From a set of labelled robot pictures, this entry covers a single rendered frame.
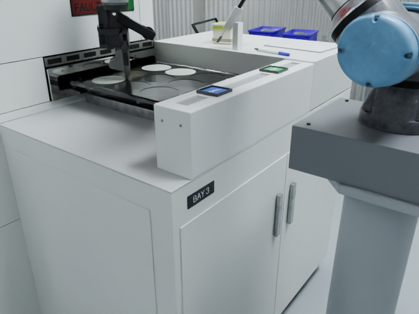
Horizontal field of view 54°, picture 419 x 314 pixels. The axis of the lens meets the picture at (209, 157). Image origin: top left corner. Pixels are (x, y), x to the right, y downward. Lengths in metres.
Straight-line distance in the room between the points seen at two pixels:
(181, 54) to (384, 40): 0.91
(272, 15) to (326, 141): 2.86
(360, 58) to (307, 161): 0.24
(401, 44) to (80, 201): 0.75
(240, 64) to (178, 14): 2.71
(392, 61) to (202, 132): 0.35
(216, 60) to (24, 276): 0.93
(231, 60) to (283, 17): 2.25
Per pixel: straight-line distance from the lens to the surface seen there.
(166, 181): 0.81
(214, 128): 0.83
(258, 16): 3.69
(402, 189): 0.81
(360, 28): 0.71
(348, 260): 1.02
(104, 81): 1.27
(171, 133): 0.80
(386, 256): 0.99
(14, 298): 1.49
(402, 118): 0.85
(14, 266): 1.43
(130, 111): 1.20
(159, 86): 1.18
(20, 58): 1.25
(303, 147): 0.84
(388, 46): 0.70
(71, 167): 1.01
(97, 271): 1.12
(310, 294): 1.80
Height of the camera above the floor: 1.20
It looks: 24 degrees down
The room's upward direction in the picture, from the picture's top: straight up
